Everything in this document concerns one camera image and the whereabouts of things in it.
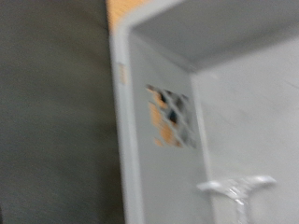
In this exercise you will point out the clear wine glass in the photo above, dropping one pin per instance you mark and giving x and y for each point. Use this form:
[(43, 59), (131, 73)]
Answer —
[(236, 186)]

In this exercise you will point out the grey plastic crate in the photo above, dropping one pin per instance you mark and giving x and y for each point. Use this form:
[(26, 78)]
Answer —
[(168, 174)]

